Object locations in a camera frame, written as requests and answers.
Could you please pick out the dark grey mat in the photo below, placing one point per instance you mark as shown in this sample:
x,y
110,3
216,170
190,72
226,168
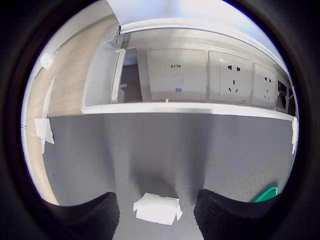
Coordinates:
x,y
100,150

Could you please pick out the small white plastic terminal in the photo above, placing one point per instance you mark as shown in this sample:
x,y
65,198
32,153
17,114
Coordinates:
x,y
157,210

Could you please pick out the white power socket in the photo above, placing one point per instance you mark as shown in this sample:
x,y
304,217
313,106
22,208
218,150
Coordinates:
x,y
232,75
265,85

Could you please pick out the round green lid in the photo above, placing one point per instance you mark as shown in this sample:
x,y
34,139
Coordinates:
x,y
265,195

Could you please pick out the white data port panel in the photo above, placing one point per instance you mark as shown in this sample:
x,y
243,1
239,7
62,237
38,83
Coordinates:
x,y
176,75

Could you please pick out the white tape strip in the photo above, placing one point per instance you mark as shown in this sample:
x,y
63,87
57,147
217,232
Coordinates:
x,y
48,100
43,128
295,137

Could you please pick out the small white bracket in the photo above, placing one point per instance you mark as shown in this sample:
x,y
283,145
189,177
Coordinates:
x,y
47,60

